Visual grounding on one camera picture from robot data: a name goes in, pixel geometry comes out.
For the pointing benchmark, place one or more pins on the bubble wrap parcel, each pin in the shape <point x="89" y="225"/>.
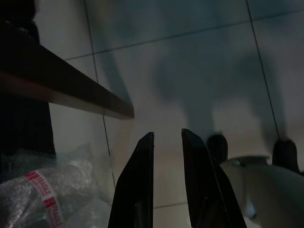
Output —
<point x="54" y="190"/>

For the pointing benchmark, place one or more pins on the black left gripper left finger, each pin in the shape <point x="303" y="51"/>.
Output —
<point x="135" y="187"/>

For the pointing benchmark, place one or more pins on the black right robot foot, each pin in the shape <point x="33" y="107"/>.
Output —
<point x="286" y="154"/>

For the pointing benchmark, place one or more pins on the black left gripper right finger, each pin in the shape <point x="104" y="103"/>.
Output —
<point x="204" y="185"/>

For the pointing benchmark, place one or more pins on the black robot foot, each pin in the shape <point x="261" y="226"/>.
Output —
<point x="286" y="154"/>
<point x="217" y="148"/>

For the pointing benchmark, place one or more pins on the red white fragile tape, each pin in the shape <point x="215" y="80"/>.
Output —
<point x="45" y="194"/>

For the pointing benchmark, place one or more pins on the black left robot foot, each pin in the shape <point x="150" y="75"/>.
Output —
<point x="217" y="148"/>

